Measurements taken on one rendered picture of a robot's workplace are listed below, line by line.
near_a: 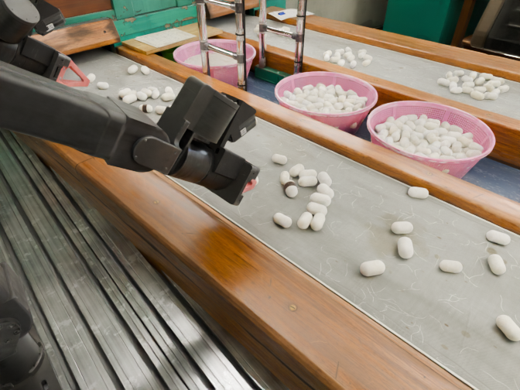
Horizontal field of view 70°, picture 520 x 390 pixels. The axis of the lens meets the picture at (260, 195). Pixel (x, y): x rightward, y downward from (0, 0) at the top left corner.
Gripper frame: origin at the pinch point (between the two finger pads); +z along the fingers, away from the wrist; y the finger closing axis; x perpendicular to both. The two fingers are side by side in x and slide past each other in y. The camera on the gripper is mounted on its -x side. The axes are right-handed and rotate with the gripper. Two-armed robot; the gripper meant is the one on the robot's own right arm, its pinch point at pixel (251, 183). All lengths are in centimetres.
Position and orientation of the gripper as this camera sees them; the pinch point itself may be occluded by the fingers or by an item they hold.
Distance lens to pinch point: 64.6
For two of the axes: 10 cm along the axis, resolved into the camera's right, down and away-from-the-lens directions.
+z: 5.1, 1.8, 8.4
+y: -7.2, -4.4, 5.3
